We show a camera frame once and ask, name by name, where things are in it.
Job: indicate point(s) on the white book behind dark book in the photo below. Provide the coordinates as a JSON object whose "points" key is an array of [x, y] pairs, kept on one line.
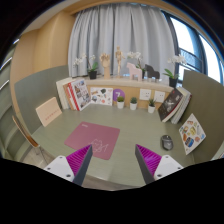
{"points": [[185, 101]]}

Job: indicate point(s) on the white orchid left pot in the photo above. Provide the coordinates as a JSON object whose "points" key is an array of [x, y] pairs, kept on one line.
{"points": [[91, 64]]}

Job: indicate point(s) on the wooden chair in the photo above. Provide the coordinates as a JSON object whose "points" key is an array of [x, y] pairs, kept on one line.
{"points": [[28, 137]]}

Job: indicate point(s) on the pink mouse pad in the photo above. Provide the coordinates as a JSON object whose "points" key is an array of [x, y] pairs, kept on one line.
{"points": [[102, 138]]}

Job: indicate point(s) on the wooden mannequin figure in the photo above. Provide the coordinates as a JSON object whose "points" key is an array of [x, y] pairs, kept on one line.
{"points": [[119, 56]]}

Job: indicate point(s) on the grey curtain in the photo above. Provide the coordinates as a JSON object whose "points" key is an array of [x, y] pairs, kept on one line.
{"points": [[122, 26]]}

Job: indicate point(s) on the colourful sticker sheet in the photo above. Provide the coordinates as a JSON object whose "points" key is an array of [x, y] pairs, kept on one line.
{"points": [[192, 134]]}

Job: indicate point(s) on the wooden hand model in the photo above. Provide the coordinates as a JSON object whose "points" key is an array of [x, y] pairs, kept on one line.
{"points": [[105, 62]]}

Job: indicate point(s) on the red white magazine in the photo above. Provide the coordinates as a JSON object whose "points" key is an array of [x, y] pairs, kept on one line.
{"points": [[79, 93]]}

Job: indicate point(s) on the beige card with red text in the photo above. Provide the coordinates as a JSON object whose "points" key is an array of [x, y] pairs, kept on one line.
{"points": [[48, 111]]}

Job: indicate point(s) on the purple round sign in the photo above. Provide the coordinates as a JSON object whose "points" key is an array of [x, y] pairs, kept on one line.
{"points": [[117, 93]]}

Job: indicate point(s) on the white book stack left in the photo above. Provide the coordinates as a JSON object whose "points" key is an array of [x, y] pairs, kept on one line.
{"points": [[64, 96]]}

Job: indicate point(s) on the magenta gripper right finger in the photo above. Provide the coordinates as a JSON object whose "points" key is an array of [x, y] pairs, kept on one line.
{"points": [[153, 166]]}

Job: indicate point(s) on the white illustrated card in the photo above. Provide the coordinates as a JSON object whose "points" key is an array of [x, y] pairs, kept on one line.
{"points": [[101, 95]]}

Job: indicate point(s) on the small potted plant left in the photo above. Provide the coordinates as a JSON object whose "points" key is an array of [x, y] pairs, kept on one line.
{"points": [[120, 102]]}

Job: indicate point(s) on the black wooden horse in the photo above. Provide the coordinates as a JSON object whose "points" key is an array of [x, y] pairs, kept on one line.
{"points": [[151, 72]]}

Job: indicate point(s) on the small potted plant middle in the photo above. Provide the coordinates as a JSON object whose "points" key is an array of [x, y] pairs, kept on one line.
{"points": [[133, 103]]}

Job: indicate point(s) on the small potted plant right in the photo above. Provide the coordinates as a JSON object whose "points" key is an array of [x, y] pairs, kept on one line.
{"points": [[151, 105]]}

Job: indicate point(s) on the pink wooden horse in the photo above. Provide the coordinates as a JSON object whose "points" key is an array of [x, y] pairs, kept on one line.
{"points": [[134, 71]]}

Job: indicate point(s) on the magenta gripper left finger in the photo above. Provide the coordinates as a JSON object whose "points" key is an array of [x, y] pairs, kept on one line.
{"points": [[73, 167]]}

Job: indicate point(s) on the white orchid right pot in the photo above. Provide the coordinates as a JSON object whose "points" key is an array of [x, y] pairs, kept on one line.
{"points": [[173, 75]]}

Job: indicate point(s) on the grey computer mouse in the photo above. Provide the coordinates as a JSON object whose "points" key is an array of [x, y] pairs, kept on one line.
{"points": [[166, 142]]}

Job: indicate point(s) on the white orchid pot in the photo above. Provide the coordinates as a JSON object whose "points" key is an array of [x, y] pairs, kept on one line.
{"points": [[173, 75], [91, 64]]}

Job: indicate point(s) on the small potted plant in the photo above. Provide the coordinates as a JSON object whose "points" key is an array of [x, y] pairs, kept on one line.
{"points": [[133, 103], [151, 105], [120, 102]]}

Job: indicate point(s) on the white wall socket left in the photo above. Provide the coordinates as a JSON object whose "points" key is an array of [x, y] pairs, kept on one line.
{"points": [[145, 94]]}

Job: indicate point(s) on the white wall socket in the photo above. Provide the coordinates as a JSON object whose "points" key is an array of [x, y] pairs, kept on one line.
{"points": [[159, 96], [145, 94]]}

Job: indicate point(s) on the dark book leaning right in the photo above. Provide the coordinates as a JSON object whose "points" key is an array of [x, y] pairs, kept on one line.
{"points": [[170, 105]]}

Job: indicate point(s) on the white orchid middle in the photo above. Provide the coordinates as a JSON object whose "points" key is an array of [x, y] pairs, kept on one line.
{"points": [[138, 57]]}

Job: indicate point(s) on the white wall socket right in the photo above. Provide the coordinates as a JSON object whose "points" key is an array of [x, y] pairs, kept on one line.
{"points": [[159, 96]]}

